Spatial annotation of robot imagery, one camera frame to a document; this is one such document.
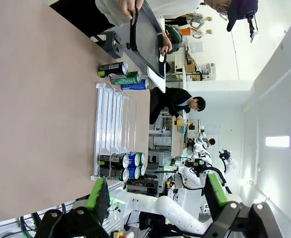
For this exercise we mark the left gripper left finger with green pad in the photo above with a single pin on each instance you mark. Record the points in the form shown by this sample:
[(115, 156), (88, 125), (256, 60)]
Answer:
[(98, 198)]

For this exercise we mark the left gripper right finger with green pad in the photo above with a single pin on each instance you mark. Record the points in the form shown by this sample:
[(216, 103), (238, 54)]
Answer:
[(217, 196)]

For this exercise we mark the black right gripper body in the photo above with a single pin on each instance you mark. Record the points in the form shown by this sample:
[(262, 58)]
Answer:
[(194, 164)]

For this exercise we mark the black Pepsi can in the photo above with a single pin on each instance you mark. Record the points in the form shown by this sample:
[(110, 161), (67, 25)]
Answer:
[(110, 70), (115, 160), (115, 174)]

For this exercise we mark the black serving tray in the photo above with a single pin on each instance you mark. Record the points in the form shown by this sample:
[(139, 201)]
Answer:
[(145, 32)]

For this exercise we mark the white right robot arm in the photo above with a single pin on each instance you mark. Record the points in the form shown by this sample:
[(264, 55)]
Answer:
[(175, 210)]

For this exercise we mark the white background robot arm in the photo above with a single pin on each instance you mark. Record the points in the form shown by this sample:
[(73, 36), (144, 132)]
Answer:
[(199, 146), (230, 163)]

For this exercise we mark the black-haired background person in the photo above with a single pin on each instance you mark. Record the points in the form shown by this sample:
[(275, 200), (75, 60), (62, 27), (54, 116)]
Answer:
[(211, 141)]

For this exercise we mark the person in black jacket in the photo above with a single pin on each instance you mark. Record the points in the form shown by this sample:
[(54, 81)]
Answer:
[(170, 99)]

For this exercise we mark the person in white sweater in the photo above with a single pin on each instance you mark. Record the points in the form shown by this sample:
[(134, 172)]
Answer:
[(175, 6)]

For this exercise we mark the person's left hand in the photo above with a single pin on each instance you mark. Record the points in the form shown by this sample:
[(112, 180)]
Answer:
[(167, 44)]

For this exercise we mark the person's right hand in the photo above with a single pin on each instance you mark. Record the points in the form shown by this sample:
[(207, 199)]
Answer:
[(128, 6)]

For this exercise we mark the brown background table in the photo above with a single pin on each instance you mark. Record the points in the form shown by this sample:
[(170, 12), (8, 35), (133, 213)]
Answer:
[(177, 141)]

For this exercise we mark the yellow emergency stop button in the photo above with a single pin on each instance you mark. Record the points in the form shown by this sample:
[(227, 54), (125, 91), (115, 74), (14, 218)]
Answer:
[(118, 234), (170, 185)]

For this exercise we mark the black power strip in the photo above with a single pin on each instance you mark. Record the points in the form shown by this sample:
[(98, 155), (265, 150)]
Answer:
[(142, 189)]

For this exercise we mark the clear acrylic can rack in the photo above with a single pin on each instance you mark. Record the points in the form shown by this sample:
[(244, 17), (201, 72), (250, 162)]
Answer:
[(108, 119)]

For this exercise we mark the rectangular ceiling light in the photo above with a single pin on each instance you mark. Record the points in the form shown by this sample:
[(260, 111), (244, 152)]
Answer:
[(277, 141)]

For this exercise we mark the white table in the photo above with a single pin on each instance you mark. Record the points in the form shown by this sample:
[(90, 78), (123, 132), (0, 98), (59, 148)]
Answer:
[(157, 81)]

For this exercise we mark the cardboard box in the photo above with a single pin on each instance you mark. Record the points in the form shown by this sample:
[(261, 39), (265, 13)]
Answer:
[(191, 68)]

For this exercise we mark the mannequin with orange garment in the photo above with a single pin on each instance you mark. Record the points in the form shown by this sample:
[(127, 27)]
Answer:
[(185, 31)]

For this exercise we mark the dark grey clamp device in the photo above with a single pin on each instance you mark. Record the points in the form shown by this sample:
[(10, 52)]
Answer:
[(110, 44)]

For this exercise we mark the mannequin with grey garment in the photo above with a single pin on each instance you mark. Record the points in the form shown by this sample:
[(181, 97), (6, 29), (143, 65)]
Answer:
[(197, 17)]

